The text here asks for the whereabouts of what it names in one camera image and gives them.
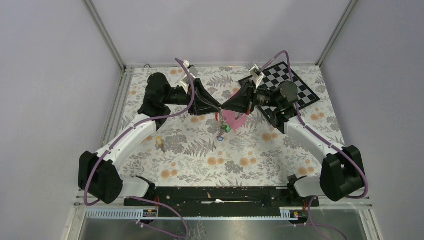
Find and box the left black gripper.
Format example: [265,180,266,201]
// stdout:
[162,79,222,116]

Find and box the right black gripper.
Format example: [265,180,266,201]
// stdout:
[221,79,281,116]

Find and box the red tag key bunch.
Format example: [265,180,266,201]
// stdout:
[215,111,227,136]

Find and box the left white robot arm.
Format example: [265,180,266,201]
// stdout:
[77,72,221,206]

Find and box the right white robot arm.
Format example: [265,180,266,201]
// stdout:
[221,81,369,206]

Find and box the pink transparent box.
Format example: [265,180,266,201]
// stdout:
[221,109,248,131]

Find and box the black white checkerboard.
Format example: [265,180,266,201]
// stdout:
[256,62,320,110]

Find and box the floral table mat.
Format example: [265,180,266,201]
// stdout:
[119,66,345,187]

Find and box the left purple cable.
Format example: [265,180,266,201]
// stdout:
[83,57,196,207]

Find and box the purple cable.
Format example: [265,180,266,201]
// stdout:
[259,50,370,200]
[83,57,196,207]

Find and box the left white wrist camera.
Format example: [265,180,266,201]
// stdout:
[179,60,200,92]

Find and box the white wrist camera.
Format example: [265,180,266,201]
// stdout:
[247,62,265,89]
[179,60,200,92]

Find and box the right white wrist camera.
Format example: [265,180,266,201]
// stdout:
[247,62,265,89]

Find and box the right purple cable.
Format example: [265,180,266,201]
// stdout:
[259,50,370,200]

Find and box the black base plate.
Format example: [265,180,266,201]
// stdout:
[124,186,312,218]

